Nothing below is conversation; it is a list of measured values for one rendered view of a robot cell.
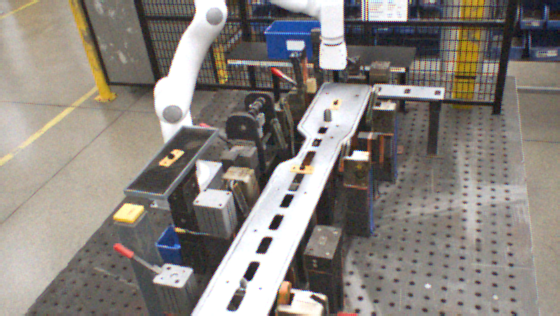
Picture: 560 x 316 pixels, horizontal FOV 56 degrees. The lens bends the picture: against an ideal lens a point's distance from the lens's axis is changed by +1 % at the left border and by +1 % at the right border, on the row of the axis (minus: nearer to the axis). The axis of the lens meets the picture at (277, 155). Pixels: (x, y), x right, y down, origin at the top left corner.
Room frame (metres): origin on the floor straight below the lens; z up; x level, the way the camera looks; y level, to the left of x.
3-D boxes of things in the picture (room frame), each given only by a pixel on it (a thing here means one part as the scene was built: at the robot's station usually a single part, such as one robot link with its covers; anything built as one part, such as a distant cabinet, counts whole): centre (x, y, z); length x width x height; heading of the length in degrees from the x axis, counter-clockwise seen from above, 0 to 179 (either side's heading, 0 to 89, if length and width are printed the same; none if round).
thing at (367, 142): (1.63, -0.35, 0.84); 0.11 x 0.08 x 0.29; 67
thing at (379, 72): (2.07, -0.49, 0.88); 0.08 x 0.08 x 0.36; 67
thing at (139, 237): (1.13, 0.42, 0.92); 0.08 x 0.08 x 0.44; 67
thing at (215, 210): (1.21, 0.20, 0.90); 0.13 x 0.10 x 0.41; 67
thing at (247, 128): (1.62, 0.07, 0.94); 0.18 x 0.13 x 0.49; 157
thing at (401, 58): (2.35, -0.25, 1.01); 0.90 x 0.22 x 0.03; 67
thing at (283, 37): (2.38, -0.18, 1.09); 0.30 x 0.17 x 0.13; 67
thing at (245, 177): (1.36, 0.13, 0.89); 0.13 x 0.11 x 0.38; 67
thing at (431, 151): (1.86, -0.67, 0.84); 0.11 x 0.06 x 0.29; 67
